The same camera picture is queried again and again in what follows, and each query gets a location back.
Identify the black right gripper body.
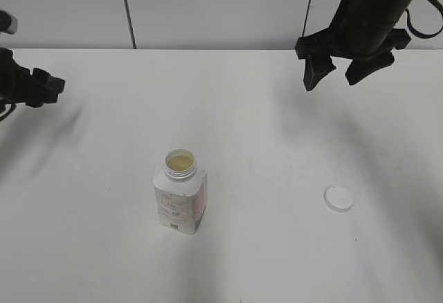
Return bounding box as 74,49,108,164
295,28,410,61

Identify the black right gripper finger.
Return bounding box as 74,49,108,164
345,52,395,86
303,55,336,91

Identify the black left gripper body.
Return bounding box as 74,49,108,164
1,48,65,108

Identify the white bottle cap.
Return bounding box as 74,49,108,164
323,186,354,212

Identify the white meinianda bottle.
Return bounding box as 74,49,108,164
153,149,208,234

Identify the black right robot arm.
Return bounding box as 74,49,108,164
295,0,412,91

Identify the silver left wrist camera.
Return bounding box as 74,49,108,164
0,10,18,35

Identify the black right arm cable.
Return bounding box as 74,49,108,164
404,0,443,39

